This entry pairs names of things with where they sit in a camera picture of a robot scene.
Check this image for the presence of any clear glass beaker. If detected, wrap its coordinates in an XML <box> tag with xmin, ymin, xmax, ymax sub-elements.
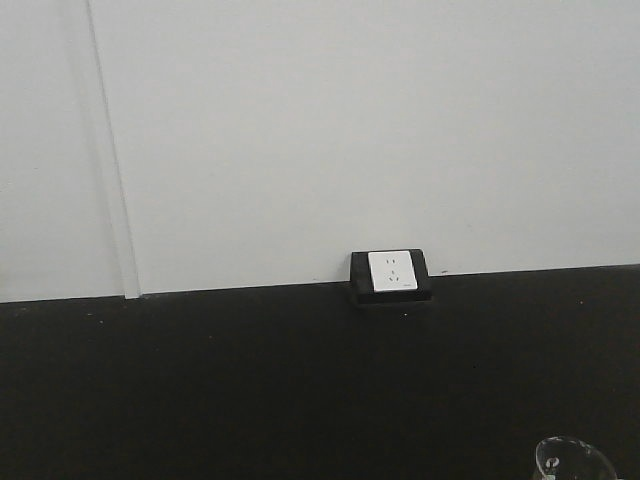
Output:
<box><xmin>531</xmin><ymin>436</ymin><xmax>618</xmax><ymax>480</ymax></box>

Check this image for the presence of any white wall power socket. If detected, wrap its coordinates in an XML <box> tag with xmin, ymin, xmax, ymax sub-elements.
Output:
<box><xmin>367</xmin><ymin>250</ymin><xmax>418</xmax><ymax>293</ymax></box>

